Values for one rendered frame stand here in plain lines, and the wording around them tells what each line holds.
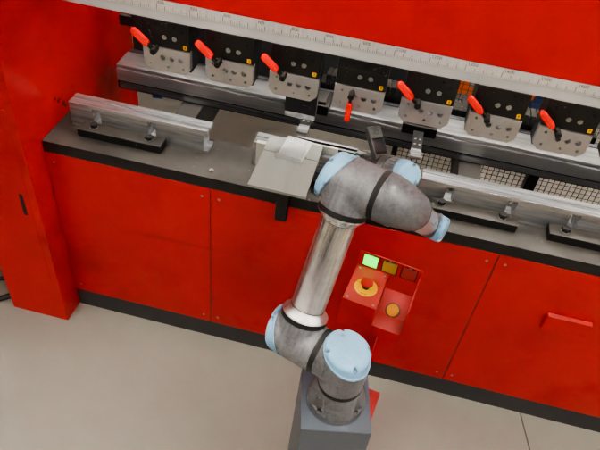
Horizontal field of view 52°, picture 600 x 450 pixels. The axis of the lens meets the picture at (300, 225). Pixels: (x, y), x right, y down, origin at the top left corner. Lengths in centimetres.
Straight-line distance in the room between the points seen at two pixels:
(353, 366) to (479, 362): 112
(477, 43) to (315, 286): 80
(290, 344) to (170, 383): 115
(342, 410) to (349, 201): 54
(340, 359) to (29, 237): 143
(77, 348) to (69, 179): 75
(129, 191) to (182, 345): 76
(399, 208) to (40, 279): 172
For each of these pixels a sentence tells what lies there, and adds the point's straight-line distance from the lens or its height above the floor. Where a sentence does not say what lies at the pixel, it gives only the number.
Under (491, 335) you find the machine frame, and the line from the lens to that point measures 238.
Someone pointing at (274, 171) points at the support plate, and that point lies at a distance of 191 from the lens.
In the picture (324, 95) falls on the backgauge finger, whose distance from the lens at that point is 223.
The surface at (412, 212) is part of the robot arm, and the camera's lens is 134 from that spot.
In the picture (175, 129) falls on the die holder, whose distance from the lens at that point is 216.
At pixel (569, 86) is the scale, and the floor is 139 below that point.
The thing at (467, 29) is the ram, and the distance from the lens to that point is 177.
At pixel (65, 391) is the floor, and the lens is 264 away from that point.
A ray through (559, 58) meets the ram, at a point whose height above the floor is 146.
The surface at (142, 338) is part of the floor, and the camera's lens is 273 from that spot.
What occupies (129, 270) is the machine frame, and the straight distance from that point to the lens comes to 256.
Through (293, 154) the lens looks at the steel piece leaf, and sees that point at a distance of 199.
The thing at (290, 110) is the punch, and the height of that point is 111.
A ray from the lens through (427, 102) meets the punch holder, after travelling 187.
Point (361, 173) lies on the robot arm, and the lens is 134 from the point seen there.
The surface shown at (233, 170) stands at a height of 87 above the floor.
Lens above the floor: 220
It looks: 44 degrees down
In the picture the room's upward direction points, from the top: 8 degrees clockwise
